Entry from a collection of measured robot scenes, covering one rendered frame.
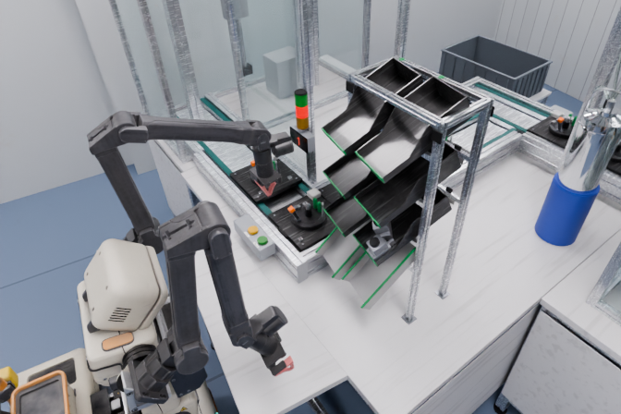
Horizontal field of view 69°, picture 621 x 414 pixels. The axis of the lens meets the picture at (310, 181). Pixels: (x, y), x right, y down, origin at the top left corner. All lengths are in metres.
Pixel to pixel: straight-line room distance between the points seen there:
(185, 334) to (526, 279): 1.26
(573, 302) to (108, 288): 1.51
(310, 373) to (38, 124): 2.86
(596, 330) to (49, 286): 2.90
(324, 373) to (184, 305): 0.65
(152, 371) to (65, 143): 2.88
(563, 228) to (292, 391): 1.18
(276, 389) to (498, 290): 0.86
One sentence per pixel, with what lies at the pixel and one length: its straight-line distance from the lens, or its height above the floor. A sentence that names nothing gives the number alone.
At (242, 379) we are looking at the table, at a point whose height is 0.86.
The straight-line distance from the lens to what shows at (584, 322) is 1.86.
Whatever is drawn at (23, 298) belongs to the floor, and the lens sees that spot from 3.36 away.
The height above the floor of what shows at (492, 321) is 0.86.
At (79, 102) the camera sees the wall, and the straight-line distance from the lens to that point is 3.76.
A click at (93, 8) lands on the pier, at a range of 3.36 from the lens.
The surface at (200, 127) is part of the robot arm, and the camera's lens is 1.31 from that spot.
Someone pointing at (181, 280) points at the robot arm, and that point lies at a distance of 1.00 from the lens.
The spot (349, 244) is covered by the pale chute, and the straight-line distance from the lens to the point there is 1.60.
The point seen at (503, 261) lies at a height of 0.86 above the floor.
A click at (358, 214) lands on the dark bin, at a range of 1.48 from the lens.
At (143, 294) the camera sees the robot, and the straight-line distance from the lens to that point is 1.21.
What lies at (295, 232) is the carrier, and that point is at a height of 0.97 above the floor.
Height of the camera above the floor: 2.25
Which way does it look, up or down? 40 degrees down
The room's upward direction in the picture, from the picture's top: 3 degrees counter-clockwise
